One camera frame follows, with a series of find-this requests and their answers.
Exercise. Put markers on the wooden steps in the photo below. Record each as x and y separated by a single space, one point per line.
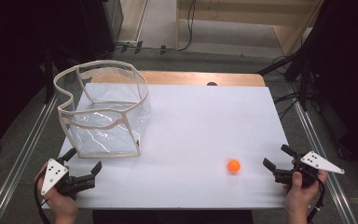
245 12

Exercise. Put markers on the person's left hand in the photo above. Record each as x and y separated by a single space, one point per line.
59 203

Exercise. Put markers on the orange ball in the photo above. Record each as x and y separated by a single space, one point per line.
233 165

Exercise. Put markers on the person's right hand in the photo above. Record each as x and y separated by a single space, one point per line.
298 197

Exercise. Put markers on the metal floor rail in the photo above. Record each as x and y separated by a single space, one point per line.
21 158
320 155

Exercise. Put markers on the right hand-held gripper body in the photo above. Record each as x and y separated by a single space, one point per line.
318 163

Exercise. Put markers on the transparent bag with beige trim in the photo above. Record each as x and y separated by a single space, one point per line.
105 137

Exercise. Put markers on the black cabinet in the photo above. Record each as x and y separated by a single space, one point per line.
101 25

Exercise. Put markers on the black metal stand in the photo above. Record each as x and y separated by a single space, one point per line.
298 67

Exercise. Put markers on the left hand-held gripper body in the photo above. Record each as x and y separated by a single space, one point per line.
54 174

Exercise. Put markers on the wooden table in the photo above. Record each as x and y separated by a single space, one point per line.
180 78

